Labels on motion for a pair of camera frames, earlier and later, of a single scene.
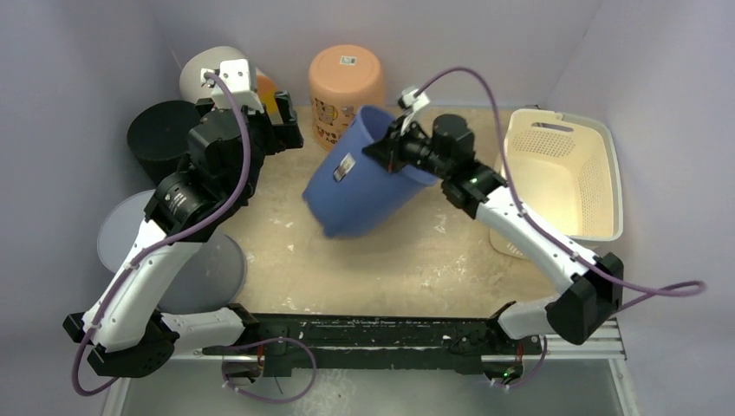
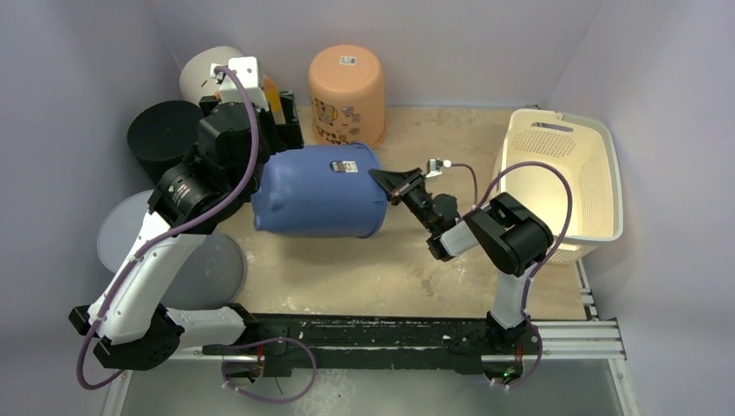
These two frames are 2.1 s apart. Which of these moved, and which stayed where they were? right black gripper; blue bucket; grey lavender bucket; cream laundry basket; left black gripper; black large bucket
Moved: blue bucket; right black gripper
Stayed: grey lavender bucket; cream laundry basket; left black gripper; black large bucket
